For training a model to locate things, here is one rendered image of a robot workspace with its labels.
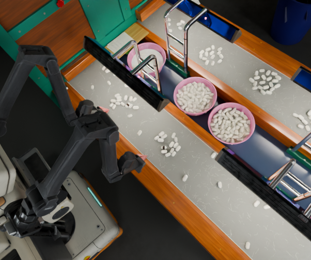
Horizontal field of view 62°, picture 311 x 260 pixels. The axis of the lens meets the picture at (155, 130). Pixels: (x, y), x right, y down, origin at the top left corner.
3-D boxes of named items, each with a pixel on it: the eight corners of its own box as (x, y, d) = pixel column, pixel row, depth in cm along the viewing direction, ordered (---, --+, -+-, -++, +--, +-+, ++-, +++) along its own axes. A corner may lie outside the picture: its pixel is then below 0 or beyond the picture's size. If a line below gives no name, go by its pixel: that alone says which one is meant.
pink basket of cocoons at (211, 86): (207, 126, 161) (208, 119, 153) (168, 112, 168) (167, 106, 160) (220, 92, 170) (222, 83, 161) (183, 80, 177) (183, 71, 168)
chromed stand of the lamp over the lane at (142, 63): (144, 116, 169) (131, 77, 128) (124, 99, 176) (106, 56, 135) (165, 98, 173) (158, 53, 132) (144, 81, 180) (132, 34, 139)
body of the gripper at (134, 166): (131, 150, 133) (121, 156, 127) (145, 164, 129) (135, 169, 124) (127, 159, 136) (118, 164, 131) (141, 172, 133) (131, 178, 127)
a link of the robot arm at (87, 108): (63, 114, 137) (69, 125, 133) (67, 97, 131) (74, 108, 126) (84, 113, 145) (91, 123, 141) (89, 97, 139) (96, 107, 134)
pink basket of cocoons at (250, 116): (232, 158, 152) (234, 152, 143) (198, 130, 161) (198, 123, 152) (260, 127, 157) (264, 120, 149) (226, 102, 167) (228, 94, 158)
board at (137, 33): (114, 62, 178) (114, 61, 177) (101, 50, 183) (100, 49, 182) (149, 33, 185) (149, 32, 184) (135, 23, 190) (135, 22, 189)
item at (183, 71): (186, 78, 177) (186, 29, 136) (166, 62, 184) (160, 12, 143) (205, 61, 181) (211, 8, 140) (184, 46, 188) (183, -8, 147)
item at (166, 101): (159, 113, 128) (157, 106, 121) (83, 48, 150) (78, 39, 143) (170, 102, 129) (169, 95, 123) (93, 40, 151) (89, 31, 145)
